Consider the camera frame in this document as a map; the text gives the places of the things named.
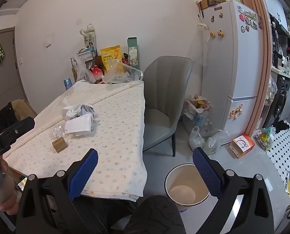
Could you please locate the flower fridge magnet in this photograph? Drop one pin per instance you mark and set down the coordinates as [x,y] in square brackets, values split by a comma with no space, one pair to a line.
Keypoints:
[235,112]

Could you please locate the black bag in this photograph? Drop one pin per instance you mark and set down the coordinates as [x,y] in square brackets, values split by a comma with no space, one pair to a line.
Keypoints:
[4,118]

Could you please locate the white light switch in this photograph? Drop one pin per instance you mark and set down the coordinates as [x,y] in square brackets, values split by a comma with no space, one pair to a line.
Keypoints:
[49,41]

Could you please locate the small brown cardboard box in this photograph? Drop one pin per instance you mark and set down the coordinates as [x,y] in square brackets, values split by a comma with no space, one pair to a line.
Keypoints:
[60,145]

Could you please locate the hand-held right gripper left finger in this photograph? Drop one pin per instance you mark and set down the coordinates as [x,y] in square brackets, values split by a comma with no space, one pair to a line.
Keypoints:
[84,175]

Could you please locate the pile of bagged bottles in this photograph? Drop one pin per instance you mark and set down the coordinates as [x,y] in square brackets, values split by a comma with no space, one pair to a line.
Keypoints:
[197,109]

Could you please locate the smiley face plastic bag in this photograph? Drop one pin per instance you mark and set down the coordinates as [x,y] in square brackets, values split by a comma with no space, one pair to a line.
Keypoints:
[264,137]

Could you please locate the white tissue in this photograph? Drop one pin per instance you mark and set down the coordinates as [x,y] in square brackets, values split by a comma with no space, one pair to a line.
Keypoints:
[70,112]

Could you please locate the dotted cream tablecloth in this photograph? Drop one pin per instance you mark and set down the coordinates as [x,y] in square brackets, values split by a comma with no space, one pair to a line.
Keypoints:
[115,126]

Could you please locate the small wooden box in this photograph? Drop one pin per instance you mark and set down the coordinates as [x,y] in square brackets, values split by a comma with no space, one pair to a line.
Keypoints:
[203,4]

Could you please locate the clear plastic container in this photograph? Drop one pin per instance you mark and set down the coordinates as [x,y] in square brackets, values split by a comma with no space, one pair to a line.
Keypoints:
[120,75]

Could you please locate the person's left hand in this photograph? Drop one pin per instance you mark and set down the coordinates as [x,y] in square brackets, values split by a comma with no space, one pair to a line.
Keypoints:
[9,206]

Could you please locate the yellow snack bag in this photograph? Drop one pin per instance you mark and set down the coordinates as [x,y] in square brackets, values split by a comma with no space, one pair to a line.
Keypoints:
[110,56]

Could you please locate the grey door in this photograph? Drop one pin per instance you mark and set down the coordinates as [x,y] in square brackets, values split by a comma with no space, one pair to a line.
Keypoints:
[3,82]

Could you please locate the brown jacket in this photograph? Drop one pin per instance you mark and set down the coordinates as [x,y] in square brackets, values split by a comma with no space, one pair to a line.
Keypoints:
[25,107]

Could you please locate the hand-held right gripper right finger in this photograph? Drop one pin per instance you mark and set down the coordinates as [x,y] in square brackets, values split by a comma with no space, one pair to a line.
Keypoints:
[207,173]

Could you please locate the clear plastic wrapper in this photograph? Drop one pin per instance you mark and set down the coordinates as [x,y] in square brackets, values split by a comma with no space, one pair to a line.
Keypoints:
[57,131]

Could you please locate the knotted clear plastic bag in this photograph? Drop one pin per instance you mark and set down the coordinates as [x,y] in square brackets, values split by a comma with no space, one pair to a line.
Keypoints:
[82,74]

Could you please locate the blue white tissue pack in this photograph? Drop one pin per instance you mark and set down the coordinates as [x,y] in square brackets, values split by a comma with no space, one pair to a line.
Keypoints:
[79,124]

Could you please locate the dark washing machine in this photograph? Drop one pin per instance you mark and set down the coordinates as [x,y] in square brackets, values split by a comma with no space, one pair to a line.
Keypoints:
[281,97]

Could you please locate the silver foil wrapper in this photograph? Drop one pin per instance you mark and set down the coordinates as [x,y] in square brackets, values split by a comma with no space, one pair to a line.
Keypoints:
[87,109]

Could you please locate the orange white cardboard box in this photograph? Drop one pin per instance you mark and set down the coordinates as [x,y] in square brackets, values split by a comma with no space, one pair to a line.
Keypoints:
[242,146]

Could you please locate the white refrigerator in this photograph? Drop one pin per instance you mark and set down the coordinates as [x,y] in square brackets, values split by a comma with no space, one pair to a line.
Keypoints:
[232,65]

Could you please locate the clear floor plastic bag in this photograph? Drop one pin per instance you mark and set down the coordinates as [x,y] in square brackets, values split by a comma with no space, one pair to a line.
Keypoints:
[196,139]
[216,141]

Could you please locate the tall green carton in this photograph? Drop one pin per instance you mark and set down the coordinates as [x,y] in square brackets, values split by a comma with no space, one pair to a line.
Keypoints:
[132,51]

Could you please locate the group of fridge magnets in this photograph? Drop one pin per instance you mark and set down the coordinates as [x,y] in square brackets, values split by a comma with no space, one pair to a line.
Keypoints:
[249,19]

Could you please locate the blue drink can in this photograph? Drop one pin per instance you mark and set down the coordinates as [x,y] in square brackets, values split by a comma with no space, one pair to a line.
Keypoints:
[68,84]

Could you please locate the red white jar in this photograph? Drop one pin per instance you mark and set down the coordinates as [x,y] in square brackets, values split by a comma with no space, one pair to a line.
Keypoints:
[97,74]

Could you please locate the grey upholstered chair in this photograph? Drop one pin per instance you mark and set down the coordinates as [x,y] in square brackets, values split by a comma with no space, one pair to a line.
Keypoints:
[164,82]

